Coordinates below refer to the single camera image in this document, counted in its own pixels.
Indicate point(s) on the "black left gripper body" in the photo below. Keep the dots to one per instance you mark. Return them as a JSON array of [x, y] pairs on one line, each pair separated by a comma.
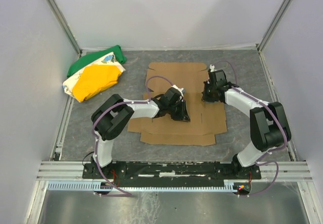
[[180, 109]]

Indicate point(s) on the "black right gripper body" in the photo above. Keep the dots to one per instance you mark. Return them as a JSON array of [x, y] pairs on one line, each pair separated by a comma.
[[208, 92]]

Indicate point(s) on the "brown cardboard box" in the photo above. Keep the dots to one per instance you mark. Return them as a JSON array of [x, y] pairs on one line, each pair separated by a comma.
[[196, 122]]

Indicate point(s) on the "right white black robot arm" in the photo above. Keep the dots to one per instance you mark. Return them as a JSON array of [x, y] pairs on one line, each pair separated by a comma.
[[269, 128]]

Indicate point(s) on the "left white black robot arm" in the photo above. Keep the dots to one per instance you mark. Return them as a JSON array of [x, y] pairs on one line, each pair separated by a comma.
[[113, 116]]

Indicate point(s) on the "green cloth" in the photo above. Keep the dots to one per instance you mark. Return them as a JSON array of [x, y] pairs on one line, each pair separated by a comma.
[[89, 58]]

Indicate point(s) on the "yellow cloth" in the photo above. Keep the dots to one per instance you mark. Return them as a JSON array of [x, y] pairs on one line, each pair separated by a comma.
[[95, 79]]

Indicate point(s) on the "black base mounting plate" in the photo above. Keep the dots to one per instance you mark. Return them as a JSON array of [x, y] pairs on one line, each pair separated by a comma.
[[177, 174]]

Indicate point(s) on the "white patterned cloth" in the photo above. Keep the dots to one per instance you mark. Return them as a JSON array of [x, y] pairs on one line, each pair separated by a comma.
[[69, 83]]

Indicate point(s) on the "metal front shelf sheet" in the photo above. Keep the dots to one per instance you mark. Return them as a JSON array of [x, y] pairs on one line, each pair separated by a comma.
[[281, 204]]

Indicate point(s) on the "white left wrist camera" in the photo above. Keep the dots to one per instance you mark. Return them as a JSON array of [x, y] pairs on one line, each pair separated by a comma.
[[181, 90]]

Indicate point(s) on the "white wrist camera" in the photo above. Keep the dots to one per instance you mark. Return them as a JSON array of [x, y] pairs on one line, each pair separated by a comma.
[[212, 68], [181, 90]]

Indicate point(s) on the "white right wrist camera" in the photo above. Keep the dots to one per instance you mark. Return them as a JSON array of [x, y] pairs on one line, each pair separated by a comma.
[[212, 68]]

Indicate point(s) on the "light blue cable duct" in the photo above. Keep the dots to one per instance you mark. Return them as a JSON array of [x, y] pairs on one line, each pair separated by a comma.
[[98, 186]]

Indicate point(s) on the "right aluminium corner post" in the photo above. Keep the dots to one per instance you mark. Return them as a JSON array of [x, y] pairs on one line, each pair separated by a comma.
[[273, 24]]

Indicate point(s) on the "aluminium corner post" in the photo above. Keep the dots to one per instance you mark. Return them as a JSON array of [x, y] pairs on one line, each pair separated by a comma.
[[273, 24], [64, 25]]

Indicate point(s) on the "aluminium front rail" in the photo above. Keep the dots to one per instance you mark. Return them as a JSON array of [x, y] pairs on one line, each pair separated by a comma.
[[289, 171]]

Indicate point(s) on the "left aluminium corner post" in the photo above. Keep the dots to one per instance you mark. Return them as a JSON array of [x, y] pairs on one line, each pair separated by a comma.
[[64, 25]]

